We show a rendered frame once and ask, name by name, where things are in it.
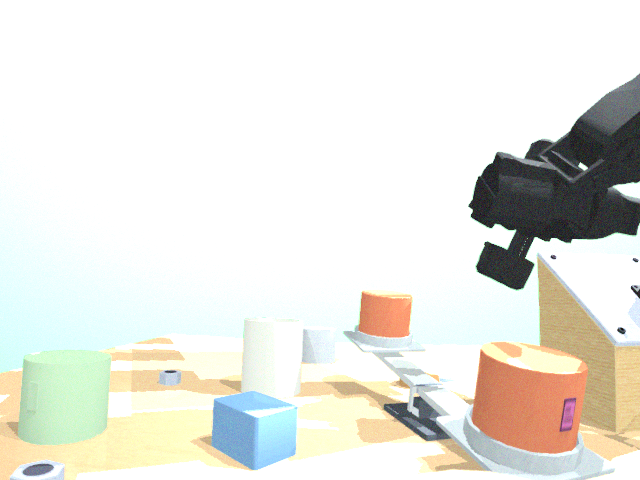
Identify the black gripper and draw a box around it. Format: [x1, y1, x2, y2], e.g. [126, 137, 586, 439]
[476, 138, 573, 291]

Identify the light blue block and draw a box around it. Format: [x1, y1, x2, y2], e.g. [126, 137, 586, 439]
[211, 391, 298, 471]

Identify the orange cylinder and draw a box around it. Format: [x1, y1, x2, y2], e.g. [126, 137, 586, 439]
[471, 342, 588, 454]
[359, 290, 413, 338]

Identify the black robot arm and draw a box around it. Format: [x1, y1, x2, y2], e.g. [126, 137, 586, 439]
[468, 74, 640, 240]

